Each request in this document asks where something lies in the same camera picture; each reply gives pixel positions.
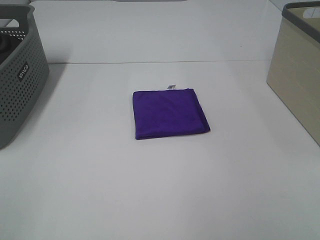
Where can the grey perforated plastic basket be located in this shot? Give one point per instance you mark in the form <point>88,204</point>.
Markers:
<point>24,69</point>

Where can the purple towel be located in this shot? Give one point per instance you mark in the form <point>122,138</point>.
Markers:
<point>168,113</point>

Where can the beige fabric storage bin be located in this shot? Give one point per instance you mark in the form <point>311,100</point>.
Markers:
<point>294,73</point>

